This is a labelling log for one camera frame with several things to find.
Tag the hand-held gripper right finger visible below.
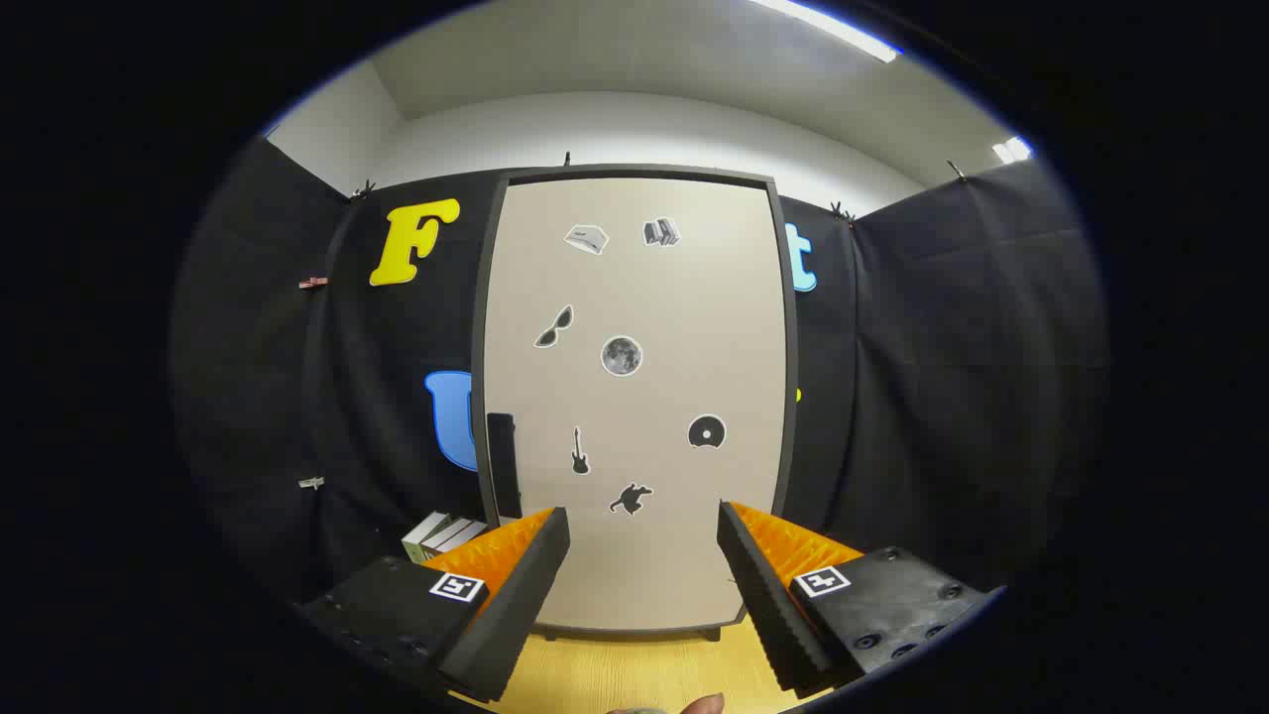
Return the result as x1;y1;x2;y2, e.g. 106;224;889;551
716;501;994;693

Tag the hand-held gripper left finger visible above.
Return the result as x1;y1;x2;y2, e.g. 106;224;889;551
297;508;572;703

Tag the black door handle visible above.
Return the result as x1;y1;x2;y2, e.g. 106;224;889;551
486;413;522;520

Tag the green book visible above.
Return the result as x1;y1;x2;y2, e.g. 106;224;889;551
402;511;453;565

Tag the grey cabinet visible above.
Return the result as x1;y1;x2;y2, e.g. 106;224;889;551
471;164;802;642

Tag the black backdrop cloth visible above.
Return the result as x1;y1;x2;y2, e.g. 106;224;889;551
169;134;1106;608

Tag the long ceiling light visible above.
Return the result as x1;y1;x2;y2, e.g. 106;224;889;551
749;0;901;64

